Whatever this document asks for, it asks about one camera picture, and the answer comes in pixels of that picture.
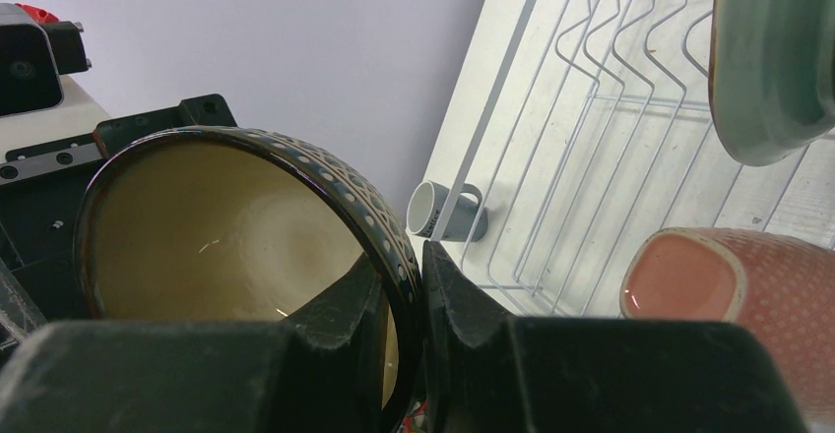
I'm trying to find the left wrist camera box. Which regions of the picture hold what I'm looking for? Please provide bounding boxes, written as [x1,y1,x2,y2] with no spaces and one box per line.
[1,3,92,117]

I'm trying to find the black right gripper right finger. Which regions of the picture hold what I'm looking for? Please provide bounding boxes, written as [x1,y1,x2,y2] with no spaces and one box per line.
[421,241,806,432]

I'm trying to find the pink floral ceramic mug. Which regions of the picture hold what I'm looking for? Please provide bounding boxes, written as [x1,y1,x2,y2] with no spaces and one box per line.
[619,227,834,424]

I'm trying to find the light blue floral round plate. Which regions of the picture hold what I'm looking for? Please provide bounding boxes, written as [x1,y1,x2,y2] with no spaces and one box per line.
[708,0,834,166]

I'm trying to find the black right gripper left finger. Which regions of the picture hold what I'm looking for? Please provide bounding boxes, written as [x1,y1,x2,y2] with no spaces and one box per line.
[1,256,389,432]

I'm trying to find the white wire dish rack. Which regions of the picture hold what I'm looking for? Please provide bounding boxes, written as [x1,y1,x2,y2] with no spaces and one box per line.
[425,0,834,316]

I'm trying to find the tan bowl with patterned rim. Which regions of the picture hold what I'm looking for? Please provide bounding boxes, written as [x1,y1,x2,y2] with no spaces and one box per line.
[73,126,422,432]

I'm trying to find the small grey espresso cup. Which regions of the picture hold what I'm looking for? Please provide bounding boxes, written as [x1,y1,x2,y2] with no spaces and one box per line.
[405,180,489,243]

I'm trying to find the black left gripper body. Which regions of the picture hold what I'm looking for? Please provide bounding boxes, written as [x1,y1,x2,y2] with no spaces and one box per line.
[1,93,237,322]

